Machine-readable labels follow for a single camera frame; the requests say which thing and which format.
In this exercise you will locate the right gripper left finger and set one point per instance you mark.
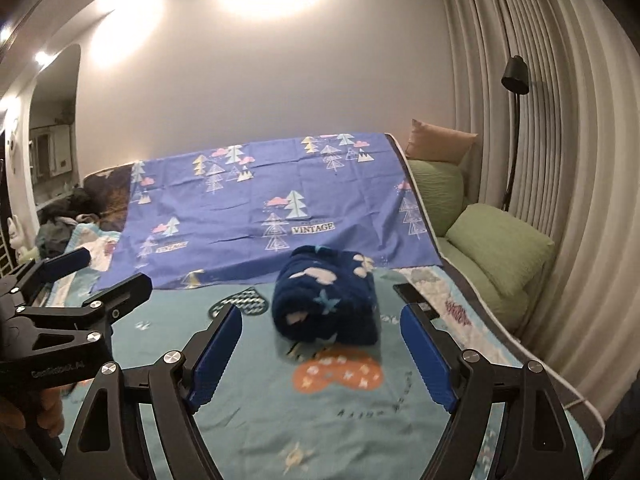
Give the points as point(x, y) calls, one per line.
point(108, 440)

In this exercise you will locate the beige pleated curtain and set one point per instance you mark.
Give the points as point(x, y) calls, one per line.
point(577, 176)

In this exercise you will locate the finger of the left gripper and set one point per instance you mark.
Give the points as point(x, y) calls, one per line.
point(101, 311)
point(24, 284)

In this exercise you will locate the navy fleece star pajama top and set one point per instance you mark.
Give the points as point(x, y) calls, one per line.
point(323, 293)

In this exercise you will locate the peach pillow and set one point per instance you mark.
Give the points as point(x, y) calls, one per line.
point(438, 144)

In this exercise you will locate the green pillow front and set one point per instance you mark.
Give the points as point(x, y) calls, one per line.
point(507, 249)

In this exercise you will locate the green pillow rear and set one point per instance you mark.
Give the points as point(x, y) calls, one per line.
point(441, 188)

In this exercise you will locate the green pillow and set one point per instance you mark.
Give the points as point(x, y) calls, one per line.
point(507, 249)
point(441, 188)

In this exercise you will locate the purple tree print sheet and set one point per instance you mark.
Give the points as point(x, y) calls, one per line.
point(233, 214)

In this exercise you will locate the person left hand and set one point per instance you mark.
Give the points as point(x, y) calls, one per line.
point(47, 406)

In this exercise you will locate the dark clothes pile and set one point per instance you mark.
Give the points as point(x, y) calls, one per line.
point(59, 219)

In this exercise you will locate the teal patterned blanket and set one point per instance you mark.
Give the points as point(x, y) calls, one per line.
point(319, 411)

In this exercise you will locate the dark brown bed cover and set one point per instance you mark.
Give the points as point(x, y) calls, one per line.
point(110, 191)

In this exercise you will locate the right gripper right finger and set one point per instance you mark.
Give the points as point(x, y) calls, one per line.
point(534, 441)

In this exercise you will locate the black floor lamp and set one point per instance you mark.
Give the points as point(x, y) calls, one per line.
point(515, 80)

